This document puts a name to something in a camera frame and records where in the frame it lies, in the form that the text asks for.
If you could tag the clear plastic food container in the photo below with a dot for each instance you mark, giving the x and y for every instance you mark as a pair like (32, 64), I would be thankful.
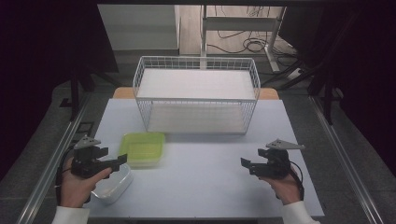
(112, 183)

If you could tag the wooden table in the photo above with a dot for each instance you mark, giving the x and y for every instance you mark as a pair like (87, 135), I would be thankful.
(123, 92)

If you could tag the white cabinet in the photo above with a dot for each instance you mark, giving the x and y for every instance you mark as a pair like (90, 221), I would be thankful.
(140, 26)

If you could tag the person's right hand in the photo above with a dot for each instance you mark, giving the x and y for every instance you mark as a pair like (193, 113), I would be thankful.
(285, 188)

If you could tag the metal floor rail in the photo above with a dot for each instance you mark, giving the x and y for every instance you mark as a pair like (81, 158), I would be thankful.
(51, 165)
(345, 155)

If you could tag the white desk frame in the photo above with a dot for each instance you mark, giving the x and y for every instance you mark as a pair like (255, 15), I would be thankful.
(239, 23)

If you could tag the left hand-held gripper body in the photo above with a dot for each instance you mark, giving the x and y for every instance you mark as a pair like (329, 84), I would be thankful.
(85, 165)

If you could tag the green plastic container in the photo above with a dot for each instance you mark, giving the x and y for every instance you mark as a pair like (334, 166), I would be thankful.
(143, 148)

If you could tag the white power strip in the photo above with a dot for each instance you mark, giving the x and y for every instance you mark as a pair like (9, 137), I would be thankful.
(294, 74)

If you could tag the person's left hand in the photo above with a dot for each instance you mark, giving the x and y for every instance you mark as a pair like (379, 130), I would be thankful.
(76, 188)

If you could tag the dark curtain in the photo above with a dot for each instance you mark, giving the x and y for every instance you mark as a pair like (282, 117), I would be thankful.
(370, 77)
(37, 62)

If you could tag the black stand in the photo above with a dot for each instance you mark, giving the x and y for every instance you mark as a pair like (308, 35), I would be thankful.
(74, 93)
(327, 93)

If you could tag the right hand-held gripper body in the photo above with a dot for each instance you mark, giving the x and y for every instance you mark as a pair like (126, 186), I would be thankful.
(275, 163)

